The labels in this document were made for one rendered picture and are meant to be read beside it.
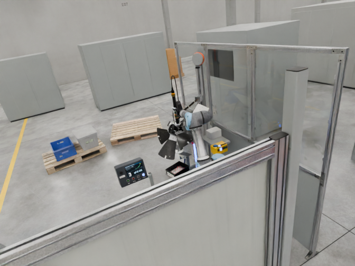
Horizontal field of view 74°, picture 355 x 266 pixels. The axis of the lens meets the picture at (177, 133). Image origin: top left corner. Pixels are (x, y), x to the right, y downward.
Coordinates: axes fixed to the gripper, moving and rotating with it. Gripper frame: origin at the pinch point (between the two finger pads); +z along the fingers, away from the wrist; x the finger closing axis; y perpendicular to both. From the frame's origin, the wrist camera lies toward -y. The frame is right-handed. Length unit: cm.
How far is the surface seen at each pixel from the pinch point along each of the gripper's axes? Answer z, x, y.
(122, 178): -46, -80, 35
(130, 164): -43, -69, 26
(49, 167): 235, -178, 138
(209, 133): 10, 49, 55
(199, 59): 34, 58, -37
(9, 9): 1208, -230, -221
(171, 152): -6, -14, 52
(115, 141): 267, -43, 144
